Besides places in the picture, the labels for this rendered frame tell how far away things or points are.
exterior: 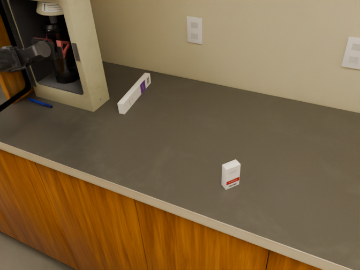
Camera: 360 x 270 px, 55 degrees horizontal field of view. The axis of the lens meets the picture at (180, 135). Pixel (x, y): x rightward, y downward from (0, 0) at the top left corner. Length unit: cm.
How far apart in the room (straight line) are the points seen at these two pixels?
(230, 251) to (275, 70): 75
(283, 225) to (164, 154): 46
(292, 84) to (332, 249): 74
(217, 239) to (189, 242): 12
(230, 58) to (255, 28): 17
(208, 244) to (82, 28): 86
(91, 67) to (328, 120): 92
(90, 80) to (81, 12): 26
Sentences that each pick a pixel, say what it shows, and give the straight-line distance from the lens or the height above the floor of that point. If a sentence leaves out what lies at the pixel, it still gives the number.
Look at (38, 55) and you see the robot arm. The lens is 132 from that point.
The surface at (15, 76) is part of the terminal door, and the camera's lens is 157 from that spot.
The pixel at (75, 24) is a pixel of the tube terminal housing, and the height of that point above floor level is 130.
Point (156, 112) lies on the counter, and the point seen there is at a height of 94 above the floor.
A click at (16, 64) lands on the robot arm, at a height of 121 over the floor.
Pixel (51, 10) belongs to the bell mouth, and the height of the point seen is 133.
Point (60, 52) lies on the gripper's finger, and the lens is 144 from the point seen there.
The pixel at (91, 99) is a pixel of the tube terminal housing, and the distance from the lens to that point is 144.
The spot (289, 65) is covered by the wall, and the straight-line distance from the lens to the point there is 148.
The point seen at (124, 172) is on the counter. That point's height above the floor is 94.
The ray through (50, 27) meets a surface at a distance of 147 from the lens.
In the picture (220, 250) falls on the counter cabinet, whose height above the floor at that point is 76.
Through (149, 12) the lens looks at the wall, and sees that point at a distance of 164.
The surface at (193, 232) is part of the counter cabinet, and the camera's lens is 114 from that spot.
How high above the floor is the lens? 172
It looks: 38 degrees down
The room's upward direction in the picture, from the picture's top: 4 degrees counter-clockwise
